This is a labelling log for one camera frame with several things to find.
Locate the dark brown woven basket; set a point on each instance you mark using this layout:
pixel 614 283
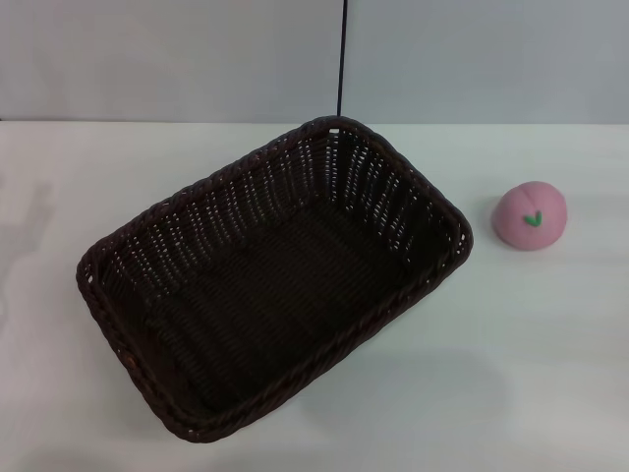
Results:
pixel 275 295

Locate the pink peach toy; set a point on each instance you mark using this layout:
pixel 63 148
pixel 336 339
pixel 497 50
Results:
pixel 528 206

